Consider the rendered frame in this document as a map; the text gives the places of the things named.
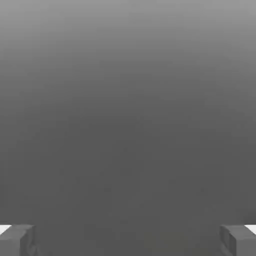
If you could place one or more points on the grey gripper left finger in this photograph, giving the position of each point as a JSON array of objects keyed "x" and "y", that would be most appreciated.
[{"x": 14, "y": 240}]

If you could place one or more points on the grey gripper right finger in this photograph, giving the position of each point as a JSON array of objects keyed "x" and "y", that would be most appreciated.
[{"x": 242, "y": 240}]

